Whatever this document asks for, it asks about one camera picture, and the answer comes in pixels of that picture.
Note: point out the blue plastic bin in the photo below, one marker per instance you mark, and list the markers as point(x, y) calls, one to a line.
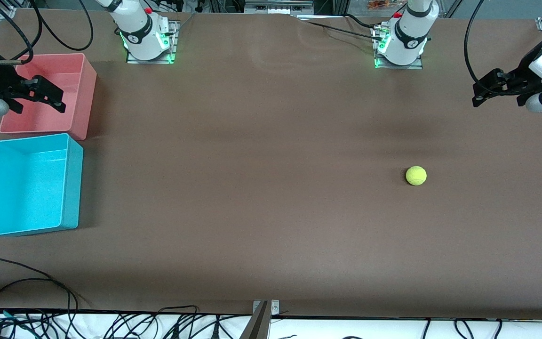
point(26, 188)

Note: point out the pink plastic bin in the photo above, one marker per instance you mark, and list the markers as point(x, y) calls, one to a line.
point(40, 122)

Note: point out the orange objects behind table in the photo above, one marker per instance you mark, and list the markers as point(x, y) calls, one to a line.
point(379, 4)

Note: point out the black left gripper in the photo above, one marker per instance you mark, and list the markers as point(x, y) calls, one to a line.
point(524, 74)

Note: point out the grey aluminium post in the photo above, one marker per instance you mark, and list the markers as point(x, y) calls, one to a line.
point(258, 325)

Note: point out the yellow-green tennis ball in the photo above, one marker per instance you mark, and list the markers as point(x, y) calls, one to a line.
point(416, 175)

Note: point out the small metal table bracket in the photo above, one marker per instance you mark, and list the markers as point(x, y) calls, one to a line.
point(274, 308)

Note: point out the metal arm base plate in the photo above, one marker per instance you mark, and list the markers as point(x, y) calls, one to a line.
point(175, 42)
point(419, 65)

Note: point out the grey metal rail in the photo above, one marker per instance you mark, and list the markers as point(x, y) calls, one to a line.
point(278, 6)

